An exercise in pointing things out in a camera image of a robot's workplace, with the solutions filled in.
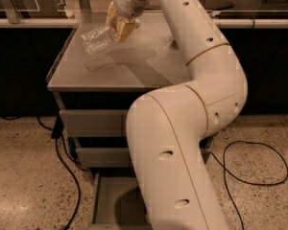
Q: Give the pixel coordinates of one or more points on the white horizontal rail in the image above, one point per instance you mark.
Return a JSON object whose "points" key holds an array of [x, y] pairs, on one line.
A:
{"points": [[221, 23]]}

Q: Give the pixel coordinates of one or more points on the middle grey drawer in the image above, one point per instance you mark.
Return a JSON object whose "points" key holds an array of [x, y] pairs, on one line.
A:
{"points": [[123, 158]]}

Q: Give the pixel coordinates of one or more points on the clear plastic water bottle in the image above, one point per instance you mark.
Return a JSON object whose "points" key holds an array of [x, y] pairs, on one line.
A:
{"points": [[98, 39]]}

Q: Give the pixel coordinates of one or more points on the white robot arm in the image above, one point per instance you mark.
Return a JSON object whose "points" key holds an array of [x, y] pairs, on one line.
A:
{"points": [[165, 127]]}

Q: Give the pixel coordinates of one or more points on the black power adapter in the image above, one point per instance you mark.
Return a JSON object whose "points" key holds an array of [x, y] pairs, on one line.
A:
{"points": [[58, 128]]}

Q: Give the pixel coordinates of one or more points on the grey drawer cabinet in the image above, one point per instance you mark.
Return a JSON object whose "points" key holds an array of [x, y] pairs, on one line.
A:
{"points": [[115, 76]]}

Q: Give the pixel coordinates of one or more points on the top grey drawer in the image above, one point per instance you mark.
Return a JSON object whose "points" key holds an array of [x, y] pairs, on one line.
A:
{"points": [[94, 122]]}

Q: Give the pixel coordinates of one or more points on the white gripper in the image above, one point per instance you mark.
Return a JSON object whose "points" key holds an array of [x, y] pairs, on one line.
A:
{"points": [[131, 6]]}

